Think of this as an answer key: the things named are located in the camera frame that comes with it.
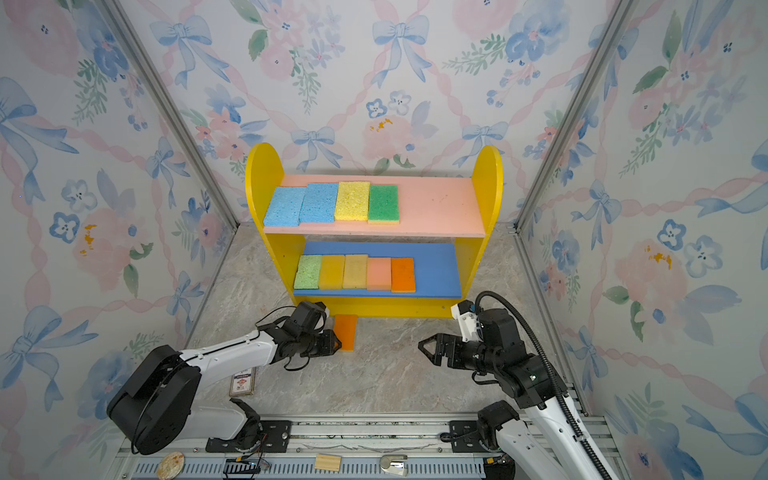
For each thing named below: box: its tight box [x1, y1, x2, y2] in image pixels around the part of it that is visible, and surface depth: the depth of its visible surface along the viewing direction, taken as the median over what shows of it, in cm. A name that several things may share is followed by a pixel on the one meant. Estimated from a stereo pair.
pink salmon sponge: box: [367, 257, 391, 291], surface depth 88 cm
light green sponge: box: [294, 255, 322, 289], surface depth 88 cm
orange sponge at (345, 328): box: [333, 314, 358, 351], surface depth 94 cm
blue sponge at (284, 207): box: [263, 187, 305, 227], surface depth 68 cm
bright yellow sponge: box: [319, 255, 345, 291], surface depth 90 cm
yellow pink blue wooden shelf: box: [245, 142, 504, 319], surface depth 72 cm
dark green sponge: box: [368, 185, 400, 225], surface depth 68 cm
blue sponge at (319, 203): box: [299, 183, 338, 223], surface depth 69 cm
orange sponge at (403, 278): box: [391, 257, 416, 293], surface depth 88 cm
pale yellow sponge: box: [342, 254, 368, 289], surface depth 89 cm
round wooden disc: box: [157, 451, 185, 480], surface depth 71 cm
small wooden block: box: [314, 454, 342, 471], surface depth 72 cm
